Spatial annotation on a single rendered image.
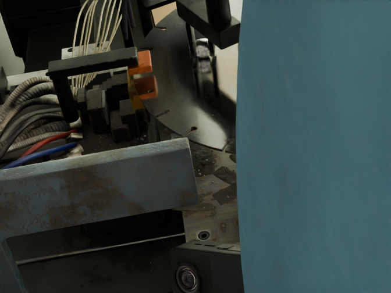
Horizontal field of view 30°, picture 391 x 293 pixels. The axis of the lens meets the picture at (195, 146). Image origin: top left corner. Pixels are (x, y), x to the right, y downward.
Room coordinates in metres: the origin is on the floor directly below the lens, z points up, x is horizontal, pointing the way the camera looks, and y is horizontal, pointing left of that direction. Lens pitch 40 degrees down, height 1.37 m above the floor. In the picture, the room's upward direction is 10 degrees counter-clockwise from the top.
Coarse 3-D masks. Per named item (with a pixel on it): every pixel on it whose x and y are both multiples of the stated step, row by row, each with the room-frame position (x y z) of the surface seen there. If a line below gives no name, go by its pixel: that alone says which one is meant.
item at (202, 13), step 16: (176, 0) 0.65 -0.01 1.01; (192, 0) 0.64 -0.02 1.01; (208, 0) 0.59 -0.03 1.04; (224, 0) 0.59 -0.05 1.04; (192, 16) 0.62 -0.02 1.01; (208, 16) 0.59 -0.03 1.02; (224, 16) 0.59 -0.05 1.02; (192, 32) 0.63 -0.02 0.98; (208, 32) 0.59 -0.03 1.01; (224, 32) 0.58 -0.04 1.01; (192, 48) 0.63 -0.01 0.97; (224, 48) 0.58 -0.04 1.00
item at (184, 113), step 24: (240, 0) 0.74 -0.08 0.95; (168, 24) 0.71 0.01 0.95; (144, 48) 0.68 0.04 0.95; (168, 48) 0.66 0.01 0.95; (216, 48) 0.65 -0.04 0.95; (168, 72) 0.62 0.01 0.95; (192, 72) 0.61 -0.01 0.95; (216, 72) 0.61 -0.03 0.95; (144, 96) 0.59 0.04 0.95; (168, 96) 0.58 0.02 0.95; (192, 96) 0.57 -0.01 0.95; (216, 96) 0.57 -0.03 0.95; (168, 120) 0.54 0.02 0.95; (192, 120) 0.53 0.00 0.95; (216, 120) 0.53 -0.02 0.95; (216, 144) 0.50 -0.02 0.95
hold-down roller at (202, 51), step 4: (196, 40) 0.64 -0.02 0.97; (200, 40) 0.64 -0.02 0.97; (204, 40) 0.64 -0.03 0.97; (196, 44) 0.63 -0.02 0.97; (200, 44) 0.63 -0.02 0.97; (204, 44) 0.63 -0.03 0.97; (196, 48) 0.63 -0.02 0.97; (200, 48) 0.63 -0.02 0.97; (204, 48) 0.63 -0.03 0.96; (208, 48) 0.63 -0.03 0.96; (196, 52) 0.63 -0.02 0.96; (200, 52) 0.63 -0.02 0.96; (204, 52) 0.63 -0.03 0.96; (208, 52) 0.63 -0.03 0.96; (200, 56) 0.63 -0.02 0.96; (204, 56) 0.63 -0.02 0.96; (208, 56) 0.63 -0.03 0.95
